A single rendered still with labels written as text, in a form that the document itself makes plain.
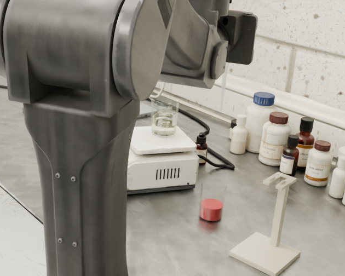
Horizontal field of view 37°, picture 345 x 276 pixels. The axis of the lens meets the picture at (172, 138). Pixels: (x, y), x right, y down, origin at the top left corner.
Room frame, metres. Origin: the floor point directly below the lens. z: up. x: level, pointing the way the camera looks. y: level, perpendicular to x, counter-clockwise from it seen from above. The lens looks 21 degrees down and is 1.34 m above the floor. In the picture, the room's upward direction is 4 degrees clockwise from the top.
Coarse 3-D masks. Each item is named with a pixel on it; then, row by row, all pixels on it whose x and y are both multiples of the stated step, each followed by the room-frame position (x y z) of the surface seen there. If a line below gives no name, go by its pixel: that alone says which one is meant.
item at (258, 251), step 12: (264, 180) 0.68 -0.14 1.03; (276, 180) 0.69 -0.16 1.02; (288, 180) 0.69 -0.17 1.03; (276, 204) 0.70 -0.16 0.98; (276, 216) 0.70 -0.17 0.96; (276, 228) 0.70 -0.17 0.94; (252, 240) 0.71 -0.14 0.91; (264, 240) 0.71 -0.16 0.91; (276, 240) 0.70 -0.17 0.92; (240, 252) 0.67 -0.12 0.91; (252, 252) 0.68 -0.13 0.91; (264, 252) 0.68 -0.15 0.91; (276, 252) 0.68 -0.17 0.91; (288, 252) 0.68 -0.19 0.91; (300, 252) 0.69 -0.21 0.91; (252, 264) 0.65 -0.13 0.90; (264, 264) 0.65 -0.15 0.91; (276, 264) 0.65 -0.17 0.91; (288, 264) 0.66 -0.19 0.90
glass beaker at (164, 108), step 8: (152, 96) 0.96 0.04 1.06; (160, 96) 0.97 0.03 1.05; (168, 96) 0.97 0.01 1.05; (152, 104) 0.94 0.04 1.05; (160, 104) 0.92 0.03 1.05; (168, 104) 0.92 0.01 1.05; (176, 104) 0.93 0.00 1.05; (152, 112) 0.94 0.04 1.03; (160, 112) 0.92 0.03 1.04; (168, 112) 0.92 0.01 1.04; (176, 112) 0.93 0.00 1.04; (152, 120) 0.94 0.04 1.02; (160, 120) 0.92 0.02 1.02; (168, 120) 0.92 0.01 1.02; (176, 120) 0.94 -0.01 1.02; (152, 128) 0.93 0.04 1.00; (160, 128) 0.92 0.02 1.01; (168, 128) 0.92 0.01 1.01; (176, 128) 0.94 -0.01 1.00; (160, 136) 0.92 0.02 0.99; (168, 136) 0.92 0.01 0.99
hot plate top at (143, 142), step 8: (136, 128) 0.96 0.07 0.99; (144, 128) 0.97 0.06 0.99; (136, 136) 0.92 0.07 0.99; (144, 136) 0.92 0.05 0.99; (152, 136) 0.92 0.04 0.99; (176, 136) 0.93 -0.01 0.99; (184, 136) 0.94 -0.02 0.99; (136, 144) 0.88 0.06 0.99; (144, 144) 0.88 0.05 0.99; (152, 144) 0.89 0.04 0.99; (160, 144) 0.89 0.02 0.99; (168, 144) 0.89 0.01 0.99; (176, 144) 0.89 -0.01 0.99; (184, 144) 0.90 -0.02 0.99; (192, 144) 0.90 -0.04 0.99; (136, 152) 0.85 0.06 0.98; (144, 152) 0.85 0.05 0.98; (152, 152) 0.86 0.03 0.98; (160, 152) 0.87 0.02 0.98; (168, 152) 0.87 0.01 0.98
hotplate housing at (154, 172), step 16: (128, 160) 0.85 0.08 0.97; (144, 160) 0.85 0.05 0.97; (160, 160) 0.86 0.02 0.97; (176, 160) 0.87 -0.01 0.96; (192, 160) 0.88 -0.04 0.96; (128, 176) 0.84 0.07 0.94; (144, 176) 0.85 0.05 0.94; (160, 176) 0.86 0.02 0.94; (176, 176) 0.87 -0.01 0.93; (192, 176) 0.88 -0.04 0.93; (128, 192) 0.84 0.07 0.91; (144, 192) 0.85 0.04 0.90
